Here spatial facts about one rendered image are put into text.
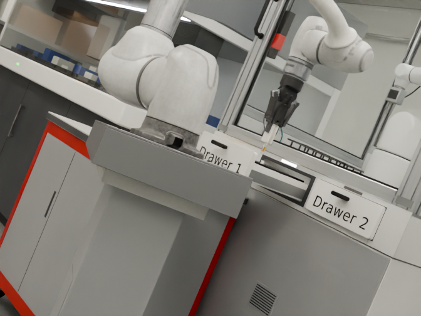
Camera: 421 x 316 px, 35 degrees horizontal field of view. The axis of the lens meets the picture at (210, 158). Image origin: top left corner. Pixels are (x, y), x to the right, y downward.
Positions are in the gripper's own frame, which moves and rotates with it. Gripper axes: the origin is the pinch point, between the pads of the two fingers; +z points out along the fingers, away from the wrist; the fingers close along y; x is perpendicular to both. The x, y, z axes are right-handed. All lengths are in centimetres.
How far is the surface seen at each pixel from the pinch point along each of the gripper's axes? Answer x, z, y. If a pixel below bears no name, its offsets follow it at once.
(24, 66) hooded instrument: -208, 15, -4
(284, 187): 7.7, 14.4, -8.8
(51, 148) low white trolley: -67, 36, 36
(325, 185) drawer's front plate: 16.8, 8.6, -16.8
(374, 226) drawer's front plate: 41.0, 13.8, -15.7
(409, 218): 50, 7, -17
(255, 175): 7.0, 14.3, 5.7
